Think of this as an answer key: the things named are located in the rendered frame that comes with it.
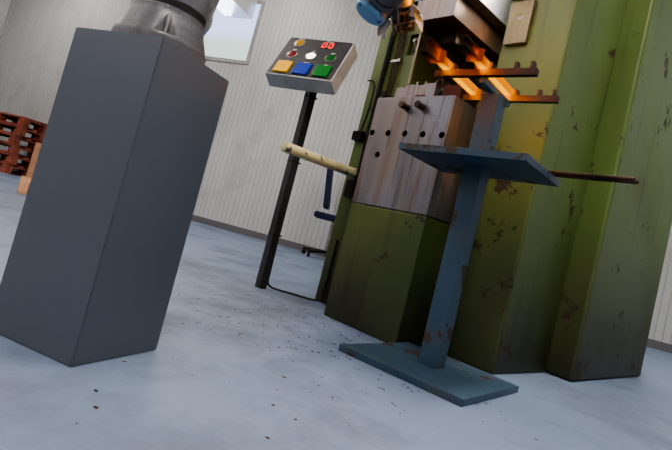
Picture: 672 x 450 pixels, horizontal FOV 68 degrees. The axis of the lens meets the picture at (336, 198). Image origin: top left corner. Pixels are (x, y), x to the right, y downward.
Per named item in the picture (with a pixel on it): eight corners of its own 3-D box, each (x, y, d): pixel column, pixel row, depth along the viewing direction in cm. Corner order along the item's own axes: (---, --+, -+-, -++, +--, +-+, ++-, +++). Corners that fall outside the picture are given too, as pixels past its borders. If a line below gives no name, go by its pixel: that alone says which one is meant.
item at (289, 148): (285, 152, 199) (288, 139, 200) (277, 151, 203) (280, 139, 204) (358, 179, 229) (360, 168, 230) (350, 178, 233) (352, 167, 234)
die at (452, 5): (453, 15, 194) (458, -8, 195) (413, 22, 209) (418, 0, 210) (503, 59, 223) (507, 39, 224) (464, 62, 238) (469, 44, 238)
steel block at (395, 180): (426, 215, 175) (455, 94, 178) (351, 201, 202) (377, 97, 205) (501, 241, 213) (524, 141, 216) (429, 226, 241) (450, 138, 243)
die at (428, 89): (432, 101, 192) (437, 80, 193) (393, 102, 207) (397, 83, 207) (485, 135, 221) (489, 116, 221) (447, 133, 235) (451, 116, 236)
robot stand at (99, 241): (70, 367, 85) (164, 36, 89) (-14, 328, 93) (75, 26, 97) (156, 350, 105) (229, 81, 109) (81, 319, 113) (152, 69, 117)
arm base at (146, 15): (163, 39, 91) (177, -12, 91) (87, 30, 98) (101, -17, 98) (220, 78, 108) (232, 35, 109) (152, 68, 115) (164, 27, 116)
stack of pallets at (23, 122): (54, 183, 734) (70, 131, 739) (6, 173, 665) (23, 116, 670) (5, 169, 774) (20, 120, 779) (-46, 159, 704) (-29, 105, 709)
